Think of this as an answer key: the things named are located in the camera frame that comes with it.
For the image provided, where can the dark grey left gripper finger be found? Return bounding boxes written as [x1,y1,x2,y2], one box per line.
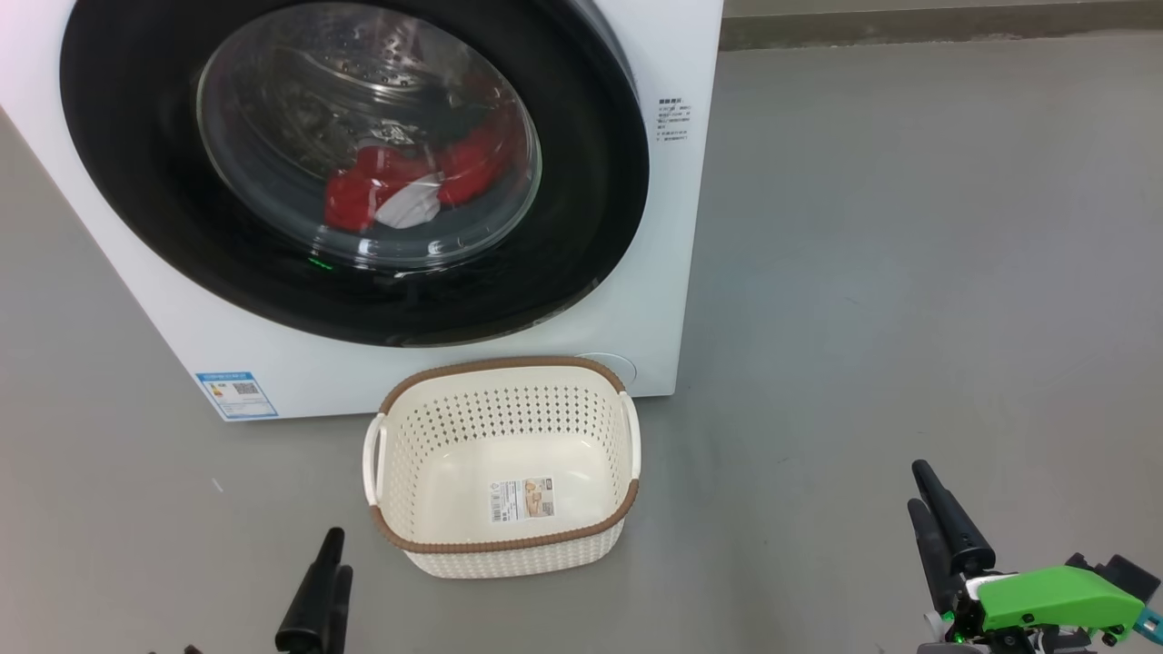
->
[275,527,347,654]
[318,564,354,654]

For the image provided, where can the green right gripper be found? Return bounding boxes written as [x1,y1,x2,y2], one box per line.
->
[907,461,1146,654]

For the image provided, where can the red and white garment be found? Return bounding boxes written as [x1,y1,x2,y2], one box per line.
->
[323,86,524,233]

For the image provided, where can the black round washer door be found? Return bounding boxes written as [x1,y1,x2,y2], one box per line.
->
[60,0,651,348]

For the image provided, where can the cream laundry basket brown rim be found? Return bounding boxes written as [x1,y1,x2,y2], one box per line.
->
[363,356,642,580]

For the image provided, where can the white garment care label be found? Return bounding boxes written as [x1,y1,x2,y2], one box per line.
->
[490,477,556,524]

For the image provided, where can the white front-load washing machine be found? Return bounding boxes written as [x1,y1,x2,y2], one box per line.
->
[0,0,725,422]

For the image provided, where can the blue energy label sticker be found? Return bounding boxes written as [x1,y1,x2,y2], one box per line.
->
[194,371,279,421]

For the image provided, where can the round white filter cover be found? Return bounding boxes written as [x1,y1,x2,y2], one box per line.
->
[576,352,639,392]

